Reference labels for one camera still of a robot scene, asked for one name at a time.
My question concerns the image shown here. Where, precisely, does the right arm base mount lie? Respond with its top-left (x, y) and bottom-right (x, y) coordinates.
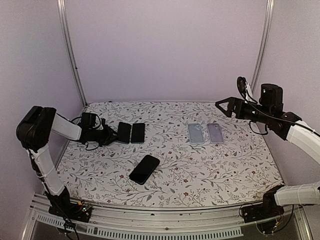
top-left (239, 185), bottom-right (285, 223)

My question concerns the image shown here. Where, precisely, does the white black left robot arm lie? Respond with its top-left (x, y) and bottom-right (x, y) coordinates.
top-left (16, 105), bottom-right (118, 217)

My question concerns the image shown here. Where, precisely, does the light blue silicone phone case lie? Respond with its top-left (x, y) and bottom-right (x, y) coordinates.
top-left (187, 123), bottom-right (205, 145)

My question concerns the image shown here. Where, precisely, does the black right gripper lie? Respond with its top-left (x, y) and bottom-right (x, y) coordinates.
top-left (216, 96), bottom-right (273, 124)

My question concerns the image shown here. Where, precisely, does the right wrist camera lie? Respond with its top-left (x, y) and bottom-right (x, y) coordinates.
top-left (236, 76), bottom-right (252, 100)

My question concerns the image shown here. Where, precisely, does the aluminium right rear frame post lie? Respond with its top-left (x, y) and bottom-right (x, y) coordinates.
top-left (250, 0), bottom-right (275, 94)

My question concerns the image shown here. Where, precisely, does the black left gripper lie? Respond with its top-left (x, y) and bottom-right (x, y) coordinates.
top-left (89, 124), bottom-right (121, 147)

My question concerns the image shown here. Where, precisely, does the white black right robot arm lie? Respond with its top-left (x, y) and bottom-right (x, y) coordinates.
top-left (215, 77), bottom-right (320, 218)

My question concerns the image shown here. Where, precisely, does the aluminium frame post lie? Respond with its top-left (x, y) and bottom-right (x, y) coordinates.
top-left (250, 0), bottom-right (275, 94)
top-left (57, 0), bottom-right (88, 107)

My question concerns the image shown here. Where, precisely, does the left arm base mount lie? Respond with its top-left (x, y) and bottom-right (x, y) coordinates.
top-left (46, 193), bottom-right (93, 223)

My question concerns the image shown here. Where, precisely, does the aluminium left rear frame post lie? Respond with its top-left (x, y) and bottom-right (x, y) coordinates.
top-left (57, 0), bottom-right (88, 107)

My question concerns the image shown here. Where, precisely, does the lilac silicone phone case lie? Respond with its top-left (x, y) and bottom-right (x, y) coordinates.
top-left (206, 123), bottom-right (224, 144)

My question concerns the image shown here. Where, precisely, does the aluminium front rail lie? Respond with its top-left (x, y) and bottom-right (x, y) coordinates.
top-left (21, 194), bottom-right (315, 240)

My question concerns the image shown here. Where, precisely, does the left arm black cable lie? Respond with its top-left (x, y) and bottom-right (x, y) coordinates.
top-left (84, 141), bottom-right (101, 151)

